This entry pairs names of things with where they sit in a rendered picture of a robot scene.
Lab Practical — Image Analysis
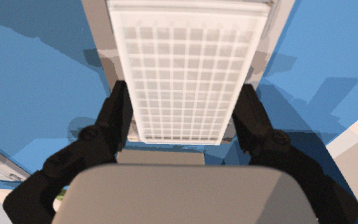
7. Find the blue bench mat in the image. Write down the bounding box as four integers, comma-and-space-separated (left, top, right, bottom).
0, 0, 358, 175

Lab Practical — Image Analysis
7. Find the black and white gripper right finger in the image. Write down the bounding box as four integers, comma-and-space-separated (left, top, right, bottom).
231, 84, 358, 224

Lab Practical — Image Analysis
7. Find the dark blue box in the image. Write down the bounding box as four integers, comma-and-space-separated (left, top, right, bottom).
221, 141, 358, 201

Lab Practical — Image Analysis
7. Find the clear multi-well plate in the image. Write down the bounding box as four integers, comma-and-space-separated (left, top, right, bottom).
106, 0, 271, 145

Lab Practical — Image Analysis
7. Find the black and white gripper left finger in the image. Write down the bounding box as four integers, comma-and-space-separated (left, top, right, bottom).
2, 80, 134, 224

